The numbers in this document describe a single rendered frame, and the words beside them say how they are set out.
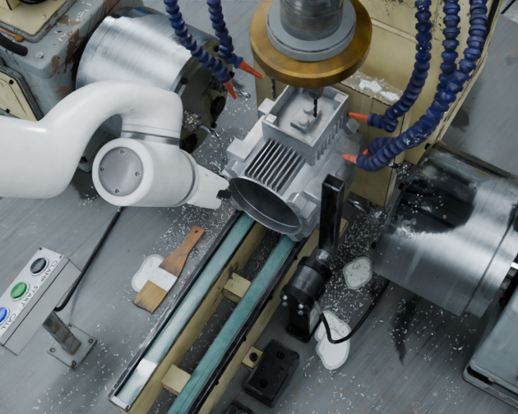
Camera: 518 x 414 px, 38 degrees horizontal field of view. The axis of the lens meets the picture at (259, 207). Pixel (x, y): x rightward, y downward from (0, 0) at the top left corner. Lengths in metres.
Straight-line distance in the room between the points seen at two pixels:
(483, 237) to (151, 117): 0.53
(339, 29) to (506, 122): 0.71
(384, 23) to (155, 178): 0.59
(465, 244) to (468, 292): 0.08
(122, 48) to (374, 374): 0.75
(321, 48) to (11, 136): 0.46
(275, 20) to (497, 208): 0.44
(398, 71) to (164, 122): 0.58
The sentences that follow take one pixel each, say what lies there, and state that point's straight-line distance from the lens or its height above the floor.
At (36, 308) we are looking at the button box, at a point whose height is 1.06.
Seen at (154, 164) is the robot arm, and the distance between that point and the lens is 0.93.
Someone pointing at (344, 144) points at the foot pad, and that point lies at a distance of 1.34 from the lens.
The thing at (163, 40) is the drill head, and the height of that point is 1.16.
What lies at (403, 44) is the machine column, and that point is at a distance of 1.37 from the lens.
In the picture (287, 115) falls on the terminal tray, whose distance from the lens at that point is 1.32.
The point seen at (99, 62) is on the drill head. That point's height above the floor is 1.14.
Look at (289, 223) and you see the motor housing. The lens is 1.40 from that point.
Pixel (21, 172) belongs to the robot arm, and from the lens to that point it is 0.86.
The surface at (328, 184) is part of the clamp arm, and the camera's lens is 1.09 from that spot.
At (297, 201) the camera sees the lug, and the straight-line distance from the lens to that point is 1.26.
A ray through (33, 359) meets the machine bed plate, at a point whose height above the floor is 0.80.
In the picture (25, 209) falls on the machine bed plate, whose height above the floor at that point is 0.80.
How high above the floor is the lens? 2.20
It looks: 62 degrees down
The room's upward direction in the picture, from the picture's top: 5 degrees counter-clockwise
